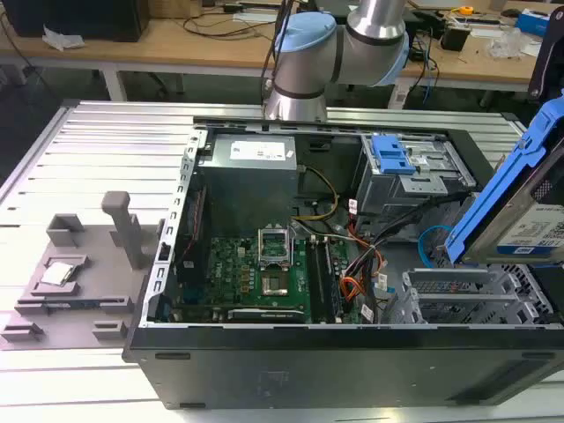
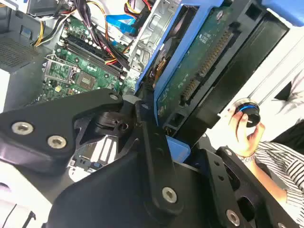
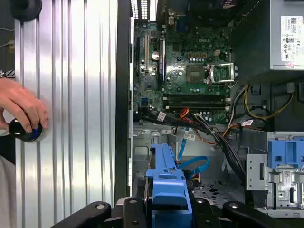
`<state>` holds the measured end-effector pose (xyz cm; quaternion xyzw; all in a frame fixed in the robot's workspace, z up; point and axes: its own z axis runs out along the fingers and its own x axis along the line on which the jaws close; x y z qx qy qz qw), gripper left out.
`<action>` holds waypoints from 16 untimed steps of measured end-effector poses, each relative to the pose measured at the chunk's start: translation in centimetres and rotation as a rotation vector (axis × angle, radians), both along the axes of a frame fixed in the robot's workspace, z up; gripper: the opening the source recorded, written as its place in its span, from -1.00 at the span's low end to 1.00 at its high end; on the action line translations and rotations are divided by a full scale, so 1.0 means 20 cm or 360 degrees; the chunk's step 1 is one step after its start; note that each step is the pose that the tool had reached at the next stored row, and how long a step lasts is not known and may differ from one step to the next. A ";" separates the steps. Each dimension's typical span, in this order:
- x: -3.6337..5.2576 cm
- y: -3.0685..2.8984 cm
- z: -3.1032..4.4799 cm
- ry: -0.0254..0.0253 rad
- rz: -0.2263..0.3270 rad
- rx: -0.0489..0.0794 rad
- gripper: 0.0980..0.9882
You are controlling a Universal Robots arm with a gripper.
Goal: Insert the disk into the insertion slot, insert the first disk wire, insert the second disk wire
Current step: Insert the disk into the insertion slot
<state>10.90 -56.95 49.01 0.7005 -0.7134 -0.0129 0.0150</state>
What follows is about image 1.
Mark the hard disk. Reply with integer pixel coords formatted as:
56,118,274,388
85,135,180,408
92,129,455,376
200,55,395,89
444,99,564,265

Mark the blue disk wire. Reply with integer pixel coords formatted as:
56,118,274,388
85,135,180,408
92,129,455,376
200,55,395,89
417,224,456,268

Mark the blue disk carrier in cage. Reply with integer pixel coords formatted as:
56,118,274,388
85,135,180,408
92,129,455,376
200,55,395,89
371,134,423,175

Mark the metal disk bay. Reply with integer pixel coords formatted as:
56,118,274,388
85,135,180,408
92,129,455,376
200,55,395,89
382,263,554,328

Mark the black RAM slot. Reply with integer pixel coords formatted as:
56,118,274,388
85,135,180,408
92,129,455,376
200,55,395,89
325,240,344,323
307,240,330,323

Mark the clear plastic bag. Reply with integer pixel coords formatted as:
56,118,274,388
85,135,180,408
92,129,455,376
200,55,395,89
488,27,537,61

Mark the blue cardboard box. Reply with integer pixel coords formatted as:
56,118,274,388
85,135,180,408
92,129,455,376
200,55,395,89
516,9,552,37

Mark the metal drive cage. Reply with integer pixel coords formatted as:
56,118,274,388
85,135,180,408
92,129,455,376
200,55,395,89
355,131,481,218

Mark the grey power supply unit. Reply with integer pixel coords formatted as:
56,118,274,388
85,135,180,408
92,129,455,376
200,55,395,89
196,134,301,230

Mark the metal socket cover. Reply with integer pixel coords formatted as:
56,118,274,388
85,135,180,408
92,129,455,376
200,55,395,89
257,225,293,268

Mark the CPU socket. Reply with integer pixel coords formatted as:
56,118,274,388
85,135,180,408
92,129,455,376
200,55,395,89
260,272,293,298

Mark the wooden desk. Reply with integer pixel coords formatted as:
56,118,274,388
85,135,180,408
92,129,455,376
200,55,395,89
0,0,564,96

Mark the green motherboard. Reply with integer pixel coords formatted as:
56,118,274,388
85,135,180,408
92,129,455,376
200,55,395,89
175,200,353,325

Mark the black graphics card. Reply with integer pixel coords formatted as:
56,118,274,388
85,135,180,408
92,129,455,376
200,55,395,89
226,307,309,323

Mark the black open PC case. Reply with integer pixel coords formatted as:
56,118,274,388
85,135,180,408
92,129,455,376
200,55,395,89
122,115,564,411

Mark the large black box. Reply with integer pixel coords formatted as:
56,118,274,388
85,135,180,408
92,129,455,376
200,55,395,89
2,0,151,43

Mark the grey parts rack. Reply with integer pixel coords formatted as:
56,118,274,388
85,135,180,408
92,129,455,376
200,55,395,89
0,189,167,352

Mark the silver CPU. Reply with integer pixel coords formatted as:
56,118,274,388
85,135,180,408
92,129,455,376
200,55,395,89
39,261,77,286

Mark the blue hanging cable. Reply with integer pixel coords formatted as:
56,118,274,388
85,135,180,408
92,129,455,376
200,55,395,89
420,33,440,99

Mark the black cable bundle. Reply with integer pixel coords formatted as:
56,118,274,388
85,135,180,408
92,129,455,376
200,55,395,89
360,189,479,252

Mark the yellow black power cable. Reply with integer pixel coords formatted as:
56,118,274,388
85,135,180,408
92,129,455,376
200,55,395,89
293,164,341,222

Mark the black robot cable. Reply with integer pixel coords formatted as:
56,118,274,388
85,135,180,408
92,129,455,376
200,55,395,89
260,0,296,133

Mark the red yellow orange power wire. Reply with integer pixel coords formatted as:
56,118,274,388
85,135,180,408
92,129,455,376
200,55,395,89
338,244,390,310

